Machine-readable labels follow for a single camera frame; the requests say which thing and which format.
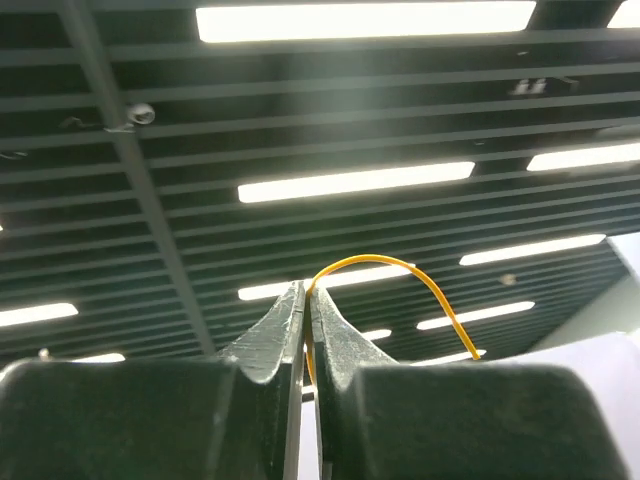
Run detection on ceiling light fixtures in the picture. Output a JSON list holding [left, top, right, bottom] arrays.
[[1, 1, 639, 362]]

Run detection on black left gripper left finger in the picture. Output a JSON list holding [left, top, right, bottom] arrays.
[[1, 282, 305, 480]]

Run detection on yellow thin cable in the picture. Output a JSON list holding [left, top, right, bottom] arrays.
[[304, 253, 487, 389]]

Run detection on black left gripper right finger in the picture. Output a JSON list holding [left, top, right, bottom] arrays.
[[308, 289, 630, 479]]

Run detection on ceiling security camera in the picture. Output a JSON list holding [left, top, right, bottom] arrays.
[[103, 103, 156, 133]]

